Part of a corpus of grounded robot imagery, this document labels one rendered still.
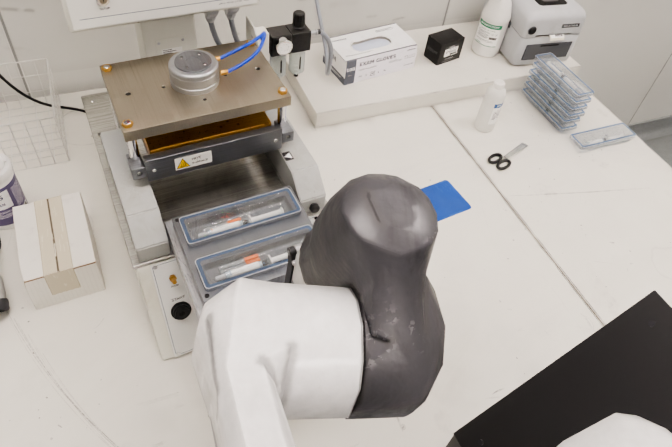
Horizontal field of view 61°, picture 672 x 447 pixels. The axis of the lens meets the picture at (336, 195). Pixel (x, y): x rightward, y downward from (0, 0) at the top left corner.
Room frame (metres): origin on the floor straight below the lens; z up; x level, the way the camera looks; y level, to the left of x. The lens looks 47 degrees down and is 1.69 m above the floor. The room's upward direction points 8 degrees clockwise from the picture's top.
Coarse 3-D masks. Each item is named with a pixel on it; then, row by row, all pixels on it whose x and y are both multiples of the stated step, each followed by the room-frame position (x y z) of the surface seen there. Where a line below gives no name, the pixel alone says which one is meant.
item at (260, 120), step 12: (228, 120) 0.73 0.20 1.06; (240, 120) 0.73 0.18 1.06; (252, 120) 0.73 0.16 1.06; (264, 120) 0.74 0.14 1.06; (180, 132) 0.68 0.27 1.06; (192, 132) 0.68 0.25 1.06; (204, 132) 0.69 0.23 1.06; (216, 132) 0.69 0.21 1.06; (228, 132) 0.70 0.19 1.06; (240, 132) 0.71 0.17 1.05; (144, 144) 0.67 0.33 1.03; (156, 144) 0.64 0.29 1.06; (168, 144) 0.65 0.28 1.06; (180, 144) 0.65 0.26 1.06
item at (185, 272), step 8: (168, 224) 0.56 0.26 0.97; (168, 232) 0.54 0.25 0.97; (176, 240) 0.53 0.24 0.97; (176, 248) 0.51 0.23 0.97; (176, 256) 0.50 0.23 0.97; (184, 264) 0.49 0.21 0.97; (184, 272) 0.47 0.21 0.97; (184, 280) 0.47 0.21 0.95; (192, 280) 0.46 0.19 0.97; (192, 288) 0.45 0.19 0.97; (192, 296) 0.43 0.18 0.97; (192, 304) 0.44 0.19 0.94; (200, 304) 0.42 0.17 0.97; (200, 312) 0.41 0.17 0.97
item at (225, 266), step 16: (272, 240) 0.53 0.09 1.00; (288, 240) 0.53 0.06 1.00; (208, 256) 0.48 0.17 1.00; (224, 256) 0.49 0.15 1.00; (240, 256) 0.49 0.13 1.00; (256, 256) 0.50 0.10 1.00; (272, 256) 0.50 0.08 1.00; (208, 272) 0.46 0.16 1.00; (224, 272) 0.46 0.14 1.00; (240, 272) 0.46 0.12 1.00
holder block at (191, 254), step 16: (208, 208) 0.58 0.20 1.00; (176, 224) 0.54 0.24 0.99; (272, 224) 0.57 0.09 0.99; (288, 224) 0.57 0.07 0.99; (304, 224) 0.58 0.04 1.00; (224, 240) 0.52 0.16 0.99; (240, 240) 0.53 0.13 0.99; (192, 256) 0.49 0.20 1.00; (192, 272) 0.46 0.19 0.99; (272, 272) 0.48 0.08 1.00; (224, 288) 0.44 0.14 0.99
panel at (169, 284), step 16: (160, 272) 0.51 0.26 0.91; (176, 272) 0.52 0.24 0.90; (160, 288) 0.49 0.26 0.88; (176, 288) 0.50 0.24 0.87; (160, 304) 0.48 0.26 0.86; (176, 304) 0.49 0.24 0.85; (176, 320) 0.47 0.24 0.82; (192, 320) 0.48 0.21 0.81; (176, 336) 0.46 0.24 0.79; (192, 336) 0.47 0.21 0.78; (176, 352) 0.44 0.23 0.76
